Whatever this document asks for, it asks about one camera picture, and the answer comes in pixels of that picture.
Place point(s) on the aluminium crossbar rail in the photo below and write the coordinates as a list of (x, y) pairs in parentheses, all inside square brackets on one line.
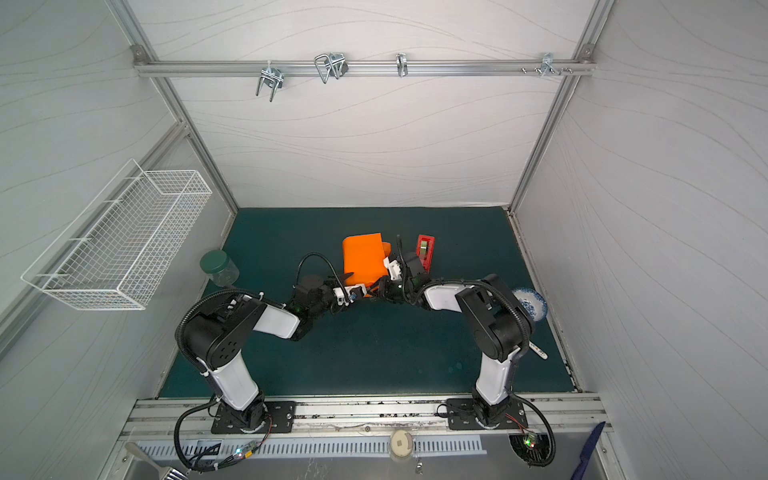
[(357, 68)]

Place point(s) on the blue handled tool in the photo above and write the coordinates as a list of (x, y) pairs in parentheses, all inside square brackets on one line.
[(587, 451)]

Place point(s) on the red tape dispenser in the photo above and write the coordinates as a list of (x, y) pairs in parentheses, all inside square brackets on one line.
[(425, 250)]

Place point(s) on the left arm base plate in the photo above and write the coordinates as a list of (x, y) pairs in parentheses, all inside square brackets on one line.
[(273, 416)]

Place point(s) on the metal bracket with bolts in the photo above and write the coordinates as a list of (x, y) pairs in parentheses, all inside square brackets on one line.
[(547, 68)]

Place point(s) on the orange wrapping paper sheet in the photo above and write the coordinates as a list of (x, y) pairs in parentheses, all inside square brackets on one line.
[(364, 257)]

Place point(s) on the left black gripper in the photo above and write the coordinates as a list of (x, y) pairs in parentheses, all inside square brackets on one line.
[(333, 281)]

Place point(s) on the white wire basket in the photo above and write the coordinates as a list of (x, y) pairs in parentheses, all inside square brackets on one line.
[(115, 253)]

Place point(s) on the green lidded glass jar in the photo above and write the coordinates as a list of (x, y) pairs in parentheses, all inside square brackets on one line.
[(220, 268)]

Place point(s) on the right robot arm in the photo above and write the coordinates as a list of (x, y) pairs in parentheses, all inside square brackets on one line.
[(501, 320)]

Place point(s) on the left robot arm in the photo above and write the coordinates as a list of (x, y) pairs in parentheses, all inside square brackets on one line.
[(215, 330)]

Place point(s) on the blue white ceramic bowl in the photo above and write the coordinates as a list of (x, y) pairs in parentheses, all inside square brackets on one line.
[(533, 302)]

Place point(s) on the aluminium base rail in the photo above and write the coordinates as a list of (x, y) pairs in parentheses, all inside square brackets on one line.
[(340, 416)]

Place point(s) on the white vented cable duct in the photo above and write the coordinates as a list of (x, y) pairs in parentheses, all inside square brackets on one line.
[(341, 447)]

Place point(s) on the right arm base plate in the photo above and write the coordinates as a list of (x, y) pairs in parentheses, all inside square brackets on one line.
[(464, 414)]

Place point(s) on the metal U-bolt clamp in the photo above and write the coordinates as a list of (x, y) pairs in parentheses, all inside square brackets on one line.
[(271, 79), (331, 65)]

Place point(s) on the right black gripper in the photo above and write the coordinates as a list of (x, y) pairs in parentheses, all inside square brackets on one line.
[(405, 271)]

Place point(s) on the green table mat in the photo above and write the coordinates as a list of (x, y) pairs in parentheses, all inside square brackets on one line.
[(375, 347)]

